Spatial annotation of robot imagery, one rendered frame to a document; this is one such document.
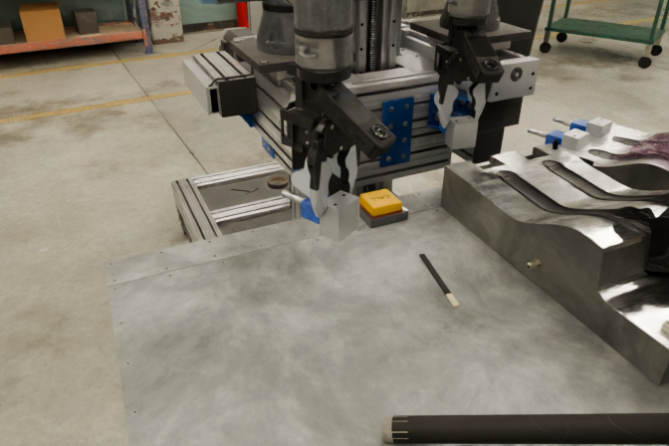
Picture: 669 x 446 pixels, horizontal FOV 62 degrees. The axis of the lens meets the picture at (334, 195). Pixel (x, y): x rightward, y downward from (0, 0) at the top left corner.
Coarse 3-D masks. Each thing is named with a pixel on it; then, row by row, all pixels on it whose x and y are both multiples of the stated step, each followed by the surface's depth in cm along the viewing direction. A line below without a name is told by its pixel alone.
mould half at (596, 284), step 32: (512, 160) 108; (576, 160) 108; (448, 192) 107; (480, 192) 98; (512, 192) 98; (544, 192) 98; (576, 192) 98; (640, 192) 96; (480, 224) 100; (512, 224) 91; (544, 224) 84; (576, 224) 80; (608, 224) 79; (512, 256) 93; (544, 256) 86; (576, 256) 80; (608, 256) 76; (640, 256) 79; (544, 288) 87; (576, 288) 81; (608, 288) 78; (640, 288) 79; (608, 320) 76; (640, 320) 73; (640, 352) 73
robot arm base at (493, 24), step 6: (492, 0) 137; (492, 6) 138; (444, 12) 142; (492, 12) 138; (498, 12) 142; (444, 18) 141; (492, 18) 138; (498, 18) 141; (444, 24) 142; (486, 24) 138; (492, 24) 138; (498, 24) 140; (486, 30) 138; (492, 30) 139
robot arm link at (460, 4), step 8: (448, 0) 99; (456, 0) 98; (464, 0) 97; (472, 0) 97; (480, 0) 97; (488, 0) 98; (448, 8) 101; (456, 8) 99; (464, 8) 98; (472, 8) 97; (480, 8) 98; (488, 8) 99; (456, 16) 100; (464, 16) 99; (472, 16) 98; (480, 16) 99
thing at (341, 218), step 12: (288, 192) 87; (336, 192) 83; (336, 204) 80; (348, 204) 80; (312, 216) 83; (324, 216) 81; (336, 216) 79; (348, 216) 81; (324, 228) 82; (336, 228) 80; (348, 228) 82; (336, 240) 81
